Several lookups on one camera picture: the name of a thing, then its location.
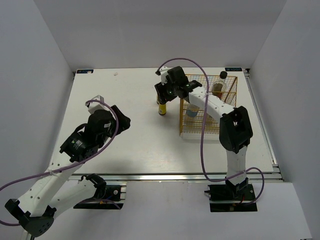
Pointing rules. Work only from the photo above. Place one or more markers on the white jar blue label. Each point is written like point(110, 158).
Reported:
point(192, 110)

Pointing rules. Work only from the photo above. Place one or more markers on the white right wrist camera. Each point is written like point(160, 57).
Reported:
point(163, 72)

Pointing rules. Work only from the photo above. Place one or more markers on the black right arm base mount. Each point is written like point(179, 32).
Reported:
point(222, 200)

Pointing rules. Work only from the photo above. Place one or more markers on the yellow wire rack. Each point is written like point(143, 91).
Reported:
point(188, 125)

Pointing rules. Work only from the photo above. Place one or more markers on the blue right corner sticker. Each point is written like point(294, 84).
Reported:
point(233, 69)

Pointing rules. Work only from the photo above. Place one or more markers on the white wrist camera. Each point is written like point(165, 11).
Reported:
point(96, 103)
point(163, 72)

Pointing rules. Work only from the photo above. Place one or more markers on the blue left corner sticker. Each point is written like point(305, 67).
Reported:
point(84, 71)

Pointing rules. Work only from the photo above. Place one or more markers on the blue corner sticker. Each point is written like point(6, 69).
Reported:
point(84, 71)
point(233, 69)

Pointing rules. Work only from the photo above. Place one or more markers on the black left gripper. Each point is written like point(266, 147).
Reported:
point(124, 121)

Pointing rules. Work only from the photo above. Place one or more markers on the dark sauce bottle red label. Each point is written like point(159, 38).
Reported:
point(219, 86)

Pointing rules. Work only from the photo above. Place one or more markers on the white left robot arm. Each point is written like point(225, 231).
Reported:
point(37, 209)

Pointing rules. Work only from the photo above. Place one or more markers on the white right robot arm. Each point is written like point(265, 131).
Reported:
point(235, 130)

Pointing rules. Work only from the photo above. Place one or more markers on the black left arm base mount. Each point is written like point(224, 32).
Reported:
point(108, 196)

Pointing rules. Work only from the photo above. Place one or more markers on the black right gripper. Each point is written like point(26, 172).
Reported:
point(161, 90)

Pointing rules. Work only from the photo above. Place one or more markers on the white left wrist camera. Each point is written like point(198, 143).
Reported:
point(96, 103)

